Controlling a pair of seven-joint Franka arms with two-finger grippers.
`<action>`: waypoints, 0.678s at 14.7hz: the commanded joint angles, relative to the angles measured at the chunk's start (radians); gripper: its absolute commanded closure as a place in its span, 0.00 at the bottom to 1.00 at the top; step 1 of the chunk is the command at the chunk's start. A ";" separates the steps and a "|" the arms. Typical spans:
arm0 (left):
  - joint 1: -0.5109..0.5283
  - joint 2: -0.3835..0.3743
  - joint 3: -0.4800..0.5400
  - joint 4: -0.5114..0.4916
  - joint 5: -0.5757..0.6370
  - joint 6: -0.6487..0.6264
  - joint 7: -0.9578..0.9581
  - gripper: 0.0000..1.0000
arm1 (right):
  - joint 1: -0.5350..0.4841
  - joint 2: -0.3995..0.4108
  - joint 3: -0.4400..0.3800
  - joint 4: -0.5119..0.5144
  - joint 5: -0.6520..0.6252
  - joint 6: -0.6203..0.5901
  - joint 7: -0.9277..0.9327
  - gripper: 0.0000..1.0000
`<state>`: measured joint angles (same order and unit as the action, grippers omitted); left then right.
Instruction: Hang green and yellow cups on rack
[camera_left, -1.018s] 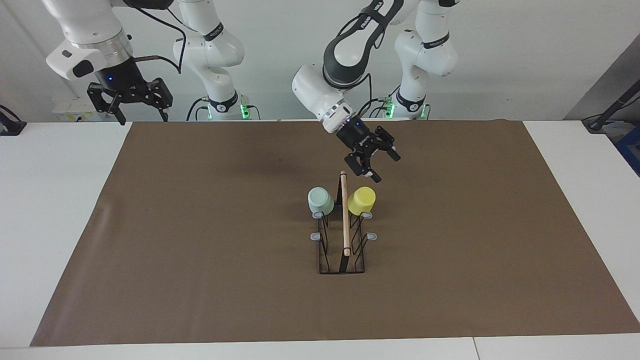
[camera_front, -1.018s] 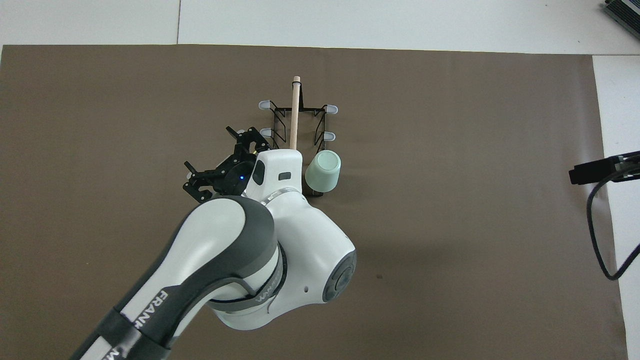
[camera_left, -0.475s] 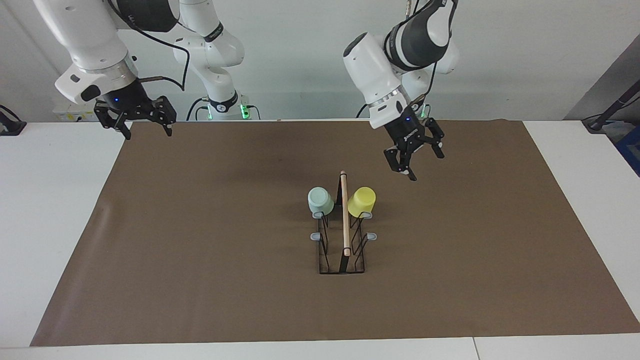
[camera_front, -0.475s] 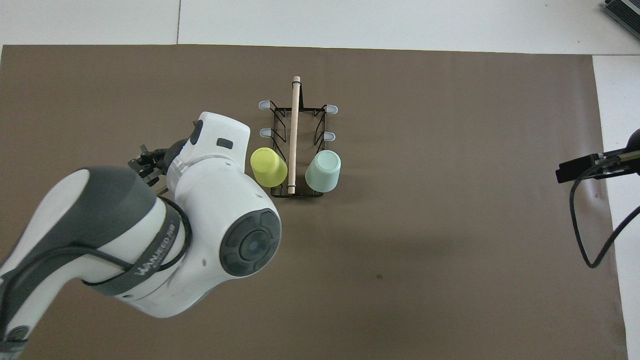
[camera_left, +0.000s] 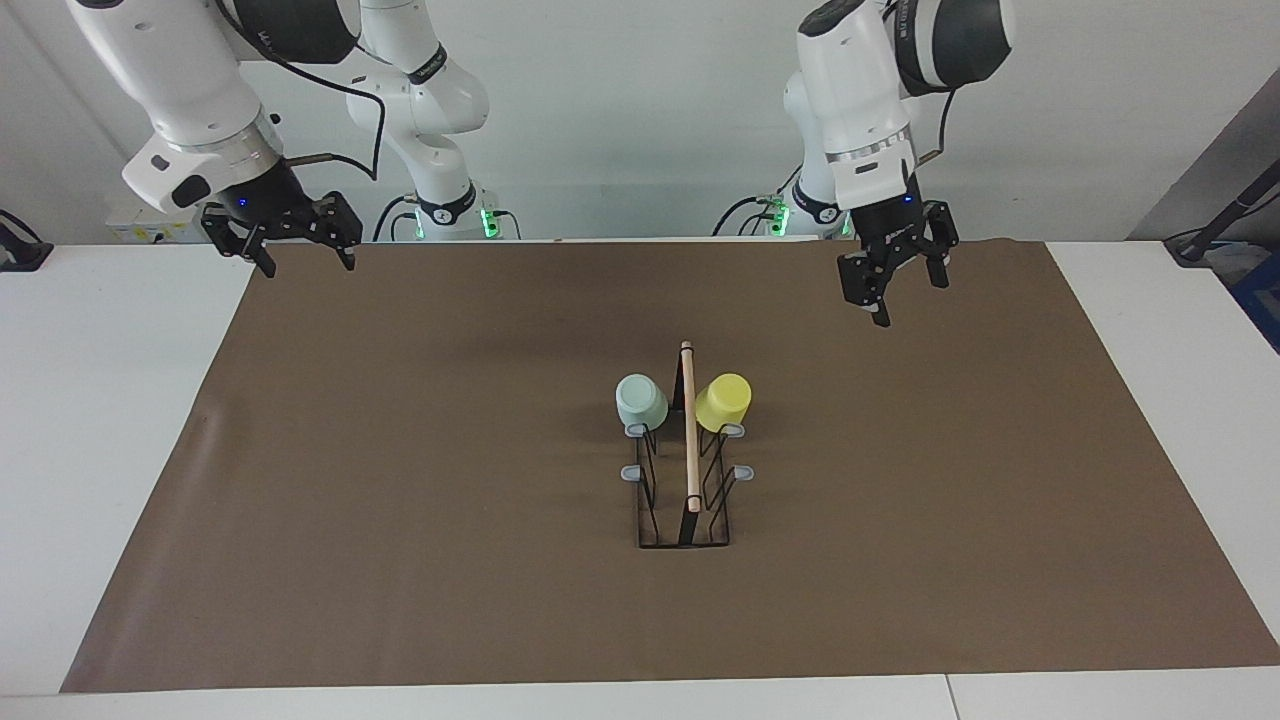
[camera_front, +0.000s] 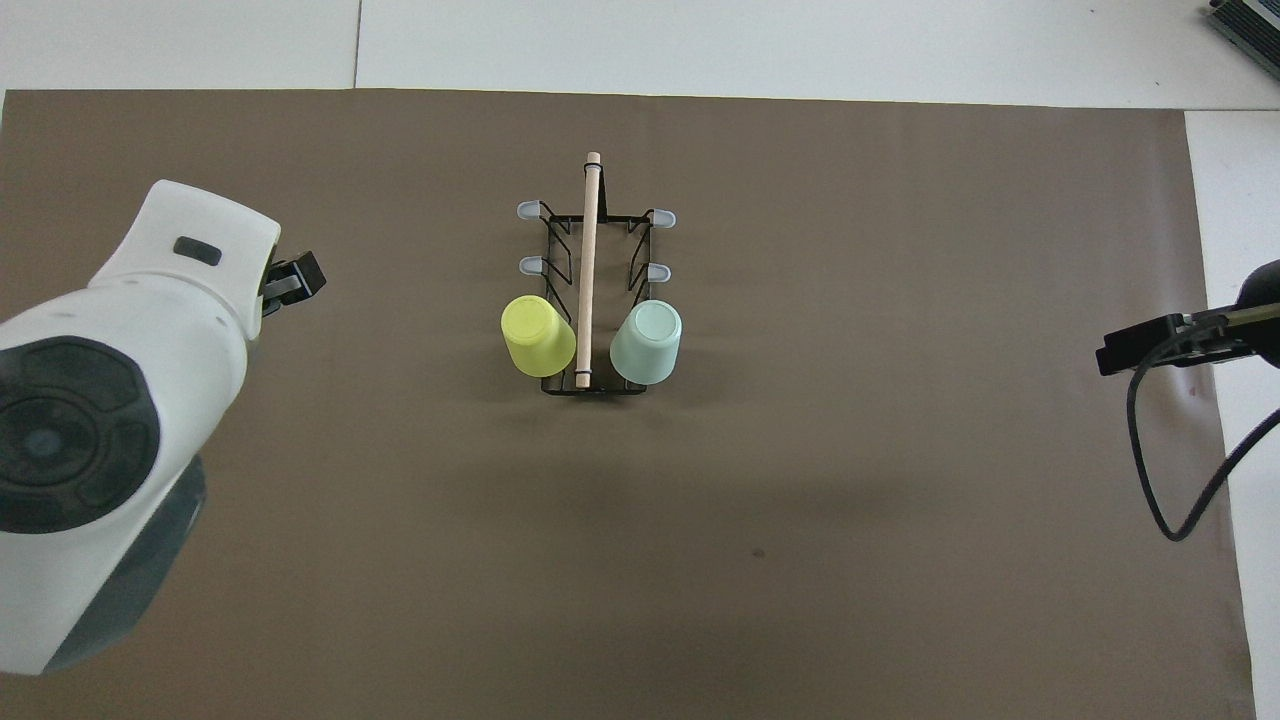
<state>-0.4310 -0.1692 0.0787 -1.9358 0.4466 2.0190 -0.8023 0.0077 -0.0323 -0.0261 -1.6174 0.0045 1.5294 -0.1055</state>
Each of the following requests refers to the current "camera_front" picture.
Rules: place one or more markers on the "pale green plastic cup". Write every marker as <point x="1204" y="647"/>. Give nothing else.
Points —
<point x="647" y="340"/>

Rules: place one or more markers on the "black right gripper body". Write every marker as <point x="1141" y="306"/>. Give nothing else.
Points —
<point x="1262" y="290"/>

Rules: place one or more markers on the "yellow plastic cup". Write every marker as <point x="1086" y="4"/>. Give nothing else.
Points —
<point x="537" y="335"/>

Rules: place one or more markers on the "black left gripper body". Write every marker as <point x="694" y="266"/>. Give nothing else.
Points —
<point x="280" y="288"/>

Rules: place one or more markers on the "brown table mat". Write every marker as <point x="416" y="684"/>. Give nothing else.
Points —
<point x="700" y="550"/>

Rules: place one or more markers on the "grey ribbed device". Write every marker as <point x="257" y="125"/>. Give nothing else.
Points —
<point x="1255" y="25"/>

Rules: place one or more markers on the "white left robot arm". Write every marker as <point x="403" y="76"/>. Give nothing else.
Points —
<point x="100" y="400"/>

